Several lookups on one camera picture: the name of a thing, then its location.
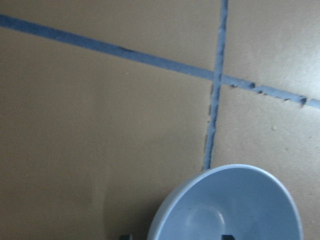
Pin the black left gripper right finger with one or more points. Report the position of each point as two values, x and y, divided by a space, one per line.
227 237

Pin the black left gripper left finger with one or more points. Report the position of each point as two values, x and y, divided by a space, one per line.
126 237

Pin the blue bowl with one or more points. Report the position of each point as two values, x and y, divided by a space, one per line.
240 200

